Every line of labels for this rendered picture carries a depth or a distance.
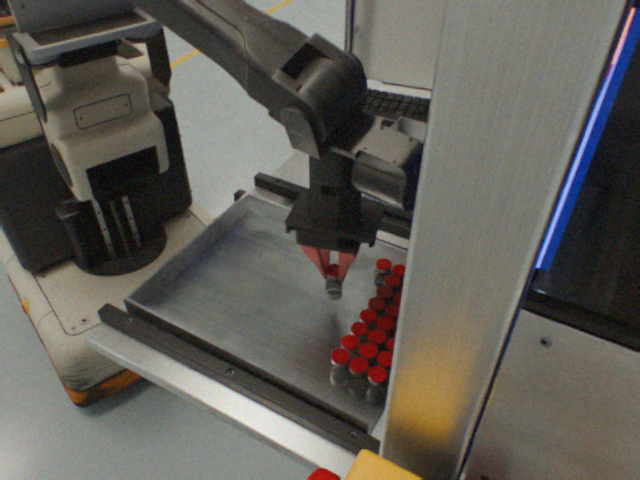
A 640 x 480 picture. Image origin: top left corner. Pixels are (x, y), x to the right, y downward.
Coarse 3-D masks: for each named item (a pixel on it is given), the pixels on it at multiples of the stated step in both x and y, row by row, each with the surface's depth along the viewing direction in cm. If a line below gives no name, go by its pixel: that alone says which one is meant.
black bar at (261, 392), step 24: (120, 312) 69; (144, 336) 66; (168, 336) 66; (192, 360) 63; (216, 360) 63; (240, 384) 61; (264, 384) 61; (288, 408) 59; (312, 408) 59; (336, 432) 57; (360, 432) 57
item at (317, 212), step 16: (304, 192) 65; (320, 192) 57; (336, 192) 57; (352, 192) 57; (304, 208) 63; (320, 208) 59; (336, 208) 58; (352, 208) 59; (368, 208) 63; (288, 224) 61; (304, 224) 61; (320, 224) 60; (336, 224) 59; (352, 224) 60; (368, 224) 60; (352, 240) 60; (368, 240) 59
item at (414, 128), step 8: (400, 120) 102; (408, 120) 102; (416, 120) 102; (392, 128) 100; (400, 128) 104; (408, 128) 103; (416, 128) 102; (424, 128) 101; (416, 136) 103; (424, 136) 102; (368, 200) 84; (376, 200) 83; (384, 208) 83; (392, 208) 83; (392, 216) 83; (400, 216) 83; (408, 216) 82
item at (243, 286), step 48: (192, 240) 77; (240, 240) 82; (288, 240) 82; (144, 288) 71; (192, 288) 74; (240, 288) 74; (288, 288) 74; (192, 336) 65; (240, 336) 68; (288, 336) 68; (336, 336) 68; (288, 384) 59
